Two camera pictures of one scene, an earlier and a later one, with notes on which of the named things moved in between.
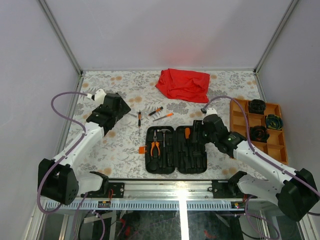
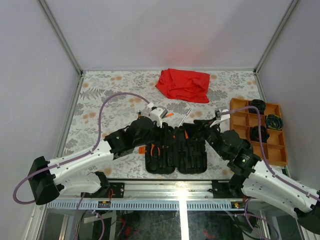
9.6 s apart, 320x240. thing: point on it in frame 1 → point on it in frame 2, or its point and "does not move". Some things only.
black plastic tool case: [184, 149] does not move
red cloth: [184, 85] does not move
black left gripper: [124, 109] → [166, 138]
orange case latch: [141, 150] does not move
